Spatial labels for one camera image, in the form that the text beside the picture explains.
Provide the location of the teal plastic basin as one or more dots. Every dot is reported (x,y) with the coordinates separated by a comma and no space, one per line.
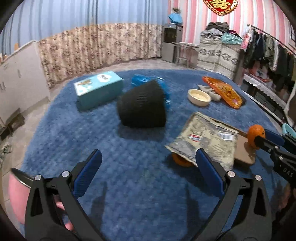
(289,129)

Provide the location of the small dark wooden footstool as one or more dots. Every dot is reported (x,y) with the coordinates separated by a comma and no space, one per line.
(12,125)

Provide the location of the beige socks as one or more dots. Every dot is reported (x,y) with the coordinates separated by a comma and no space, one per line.
(217,95)

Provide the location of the blue plush blanket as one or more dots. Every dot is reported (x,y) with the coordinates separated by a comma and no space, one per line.
(115,150)

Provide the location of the grey-green floor cloth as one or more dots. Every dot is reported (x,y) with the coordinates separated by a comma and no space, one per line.
(4,148)

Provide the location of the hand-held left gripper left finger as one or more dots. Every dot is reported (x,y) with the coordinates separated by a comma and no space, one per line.
(89,171)

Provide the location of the white cabinet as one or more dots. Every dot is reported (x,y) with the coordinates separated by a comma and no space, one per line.
(18,81)

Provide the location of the pile of folded clothes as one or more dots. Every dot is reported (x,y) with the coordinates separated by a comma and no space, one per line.
(219,31)

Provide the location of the orange snack packet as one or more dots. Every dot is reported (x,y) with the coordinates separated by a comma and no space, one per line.
(225,91)

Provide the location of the row of hanging clothes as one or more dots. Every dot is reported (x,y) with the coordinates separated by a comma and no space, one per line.
(266,51)

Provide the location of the brown dried bouquet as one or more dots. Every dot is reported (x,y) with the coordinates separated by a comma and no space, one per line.
(176,9)

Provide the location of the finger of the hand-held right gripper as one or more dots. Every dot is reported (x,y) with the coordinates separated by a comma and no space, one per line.
(266,143)
(274,136)

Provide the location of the grey water dispenser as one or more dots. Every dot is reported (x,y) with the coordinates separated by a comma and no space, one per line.
(171,41)

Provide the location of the brown phone case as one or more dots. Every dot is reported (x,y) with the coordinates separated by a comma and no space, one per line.
(244,149)

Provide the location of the wooden stool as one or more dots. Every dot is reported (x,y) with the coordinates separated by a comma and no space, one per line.
(182,45)

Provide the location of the blue plastic bag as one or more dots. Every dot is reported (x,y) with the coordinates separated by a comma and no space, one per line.
(138,80)

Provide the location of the dark window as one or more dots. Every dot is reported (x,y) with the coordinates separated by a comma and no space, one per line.
(293,32)

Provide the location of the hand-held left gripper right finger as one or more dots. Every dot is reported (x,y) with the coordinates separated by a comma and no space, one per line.
(208,169)

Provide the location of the teal cardboard box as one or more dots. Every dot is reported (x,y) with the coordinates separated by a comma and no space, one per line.
(99,91)

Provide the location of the blue and floral curtain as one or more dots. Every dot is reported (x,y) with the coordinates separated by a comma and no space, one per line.
(92,41)

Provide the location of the cream round bowl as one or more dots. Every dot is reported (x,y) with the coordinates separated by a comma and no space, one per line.
(198,96)

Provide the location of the lace-trimmed low shelf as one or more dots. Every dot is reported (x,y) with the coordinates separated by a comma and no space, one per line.
(259,83)

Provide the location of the black knit hat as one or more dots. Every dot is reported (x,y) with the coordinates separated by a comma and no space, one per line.
(141,106)

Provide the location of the patterned cloth covered cabinet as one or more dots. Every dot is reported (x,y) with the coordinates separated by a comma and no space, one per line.
(217,53)

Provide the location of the red heart wall decoration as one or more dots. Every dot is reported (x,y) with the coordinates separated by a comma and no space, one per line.
(220,5)

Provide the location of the blue cloth cover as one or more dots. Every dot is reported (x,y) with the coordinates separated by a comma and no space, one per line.
(175,18)

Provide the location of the grey printed snack packet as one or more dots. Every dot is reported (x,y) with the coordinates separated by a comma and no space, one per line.
(205,136)

